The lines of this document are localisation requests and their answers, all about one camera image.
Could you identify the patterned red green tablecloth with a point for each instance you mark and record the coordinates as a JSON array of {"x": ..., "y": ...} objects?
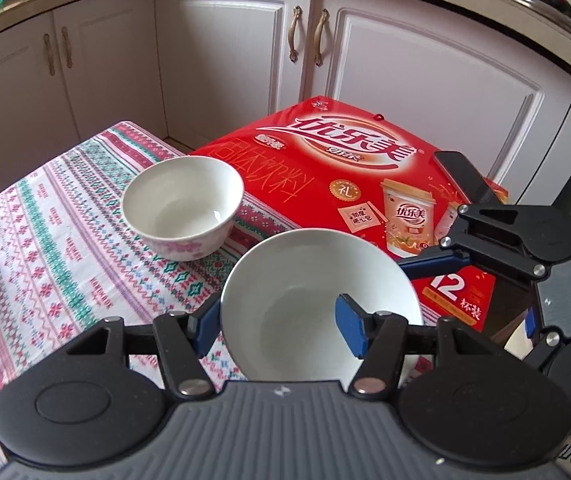
[{"x": 65, "y": 260}]

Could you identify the black smartphone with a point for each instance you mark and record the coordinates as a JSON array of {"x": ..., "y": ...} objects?
[{"x": 460, "y": 170}]

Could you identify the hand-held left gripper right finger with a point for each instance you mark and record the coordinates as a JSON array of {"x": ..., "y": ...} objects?
[{"x": 350, "y": 325}]

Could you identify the white kitchen cabinet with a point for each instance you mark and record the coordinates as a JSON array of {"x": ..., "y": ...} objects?
[{"x": 415, "y": 60}]

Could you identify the plain white bowl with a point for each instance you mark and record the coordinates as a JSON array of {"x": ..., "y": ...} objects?
[{"x": 285, "y": 270}]

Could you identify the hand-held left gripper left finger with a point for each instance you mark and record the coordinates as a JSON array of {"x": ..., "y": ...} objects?
[{"x": 205, "y": 325}]

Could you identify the white bowl with pink flowers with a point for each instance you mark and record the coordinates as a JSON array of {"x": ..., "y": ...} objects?
[{"x": 180, "y": 200}]

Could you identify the red printed carton box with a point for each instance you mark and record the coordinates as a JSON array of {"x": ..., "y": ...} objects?
[{"x": 290, "y": 170}]

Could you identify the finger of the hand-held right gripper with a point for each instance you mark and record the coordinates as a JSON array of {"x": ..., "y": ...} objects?
[
  {"x": 430, "y": 262},
  {"x": 533, "y": 320}
]

